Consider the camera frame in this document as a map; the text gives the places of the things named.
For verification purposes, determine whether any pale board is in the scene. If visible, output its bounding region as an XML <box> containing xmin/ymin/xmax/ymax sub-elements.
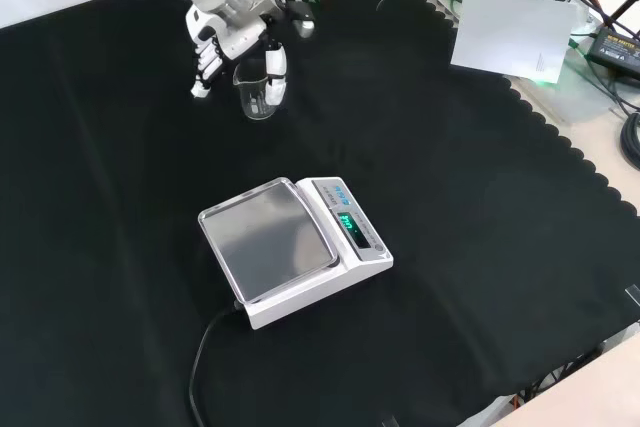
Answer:
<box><xmin>449</xmin><ymin>0</ymin><xmax>580</xmax><ymax>86</ymax></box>

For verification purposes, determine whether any white electronic balance steel pan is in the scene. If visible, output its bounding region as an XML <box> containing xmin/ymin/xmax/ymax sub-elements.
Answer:
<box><xmin>197</xmin><ymin>175</ymin><xmax>395</xmax><ymax>331</ymax></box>

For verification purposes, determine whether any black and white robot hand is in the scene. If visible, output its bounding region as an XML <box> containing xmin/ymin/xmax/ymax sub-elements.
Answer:
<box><xmin>184</xmin><ymin>4</ymin><xmax>289</xmax><ymax>106</ymax></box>

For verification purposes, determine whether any grey metal base plate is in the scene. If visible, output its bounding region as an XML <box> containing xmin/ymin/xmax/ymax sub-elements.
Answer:
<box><xmin>424</xmin><ymin>0</ymin><xmax>626</xmax><ymax>123</ymax></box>

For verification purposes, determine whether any thick black cable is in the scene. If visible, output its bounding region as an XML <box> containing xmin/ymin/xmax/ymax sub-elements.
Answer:
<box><xmin>619</xmin><ymin>111</ymin><xmax>640</xmax><ymax>171</ymax></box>

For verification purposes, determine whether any black bench cloth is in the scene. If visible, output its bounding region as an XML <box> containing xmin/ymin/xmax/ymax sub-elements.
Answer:
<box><xmin>0</xmin><ymin>0</ymin><xmax>640</xmax><ymax>427</ymax></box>

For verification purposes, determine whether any black balance power cable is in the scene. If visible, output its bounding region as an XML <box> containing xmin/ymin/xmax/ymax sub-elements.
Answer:
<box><xmin>188</xmin><ymin>300</ymin><xmax>246</xmax><ymax>427</ymax></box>

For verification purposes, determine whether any black power adapter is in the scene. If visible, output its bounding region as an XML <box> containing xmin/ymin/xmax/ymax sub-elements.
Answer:
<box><xmin>585</xmin><ymin>26</ymin><xmax>640</xmax><ymax>79</ymax></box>

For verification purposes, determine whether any clear glass beaker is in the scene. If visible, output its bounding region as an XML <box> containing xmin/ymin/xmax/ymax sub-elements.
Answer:
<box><xmin>231</xmin><ymin>57</ymin><xmax>281</xmax><ymax>122</ymax></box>

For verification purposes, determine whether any black and grey wrist camera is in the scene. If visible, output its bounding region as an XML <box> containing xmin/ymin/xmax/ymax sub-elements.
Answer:
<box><xmin>279</xmin><ymin>0</ymin><xmax>317</xmax><ymax>39</ymax></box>

